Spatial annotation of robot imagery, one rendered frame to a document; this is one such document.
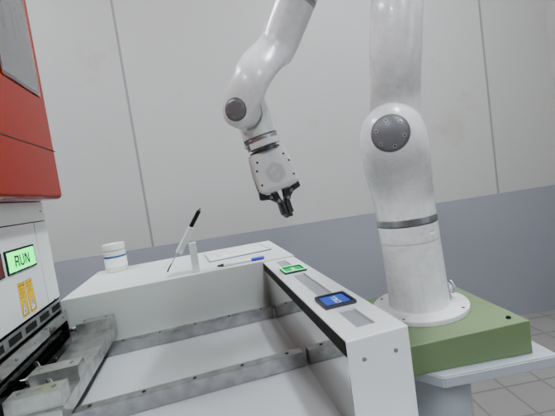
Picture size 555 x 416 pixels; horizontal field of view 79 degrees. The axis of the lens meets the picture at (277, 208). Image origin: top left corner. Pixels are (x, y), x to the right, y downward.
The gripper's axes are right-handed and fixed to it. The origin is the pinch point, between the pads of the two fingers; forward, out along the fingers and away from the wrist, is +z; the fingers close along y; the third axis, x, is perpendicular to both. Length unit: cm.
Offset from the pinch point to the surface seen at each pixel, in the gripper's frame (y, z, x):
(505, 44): 212, -36, 111
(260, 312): -14.5, 24.6, 8.0
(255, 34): 53, -96, 137
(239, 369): -23.2, 22.3, -18.9
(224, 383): -26.7, 23.4, -19.0
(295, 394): -15.9, 26.8, -26.4
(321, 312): -7.3, 14.3, -29.0
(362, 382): -8.0, 20.4, -39.9
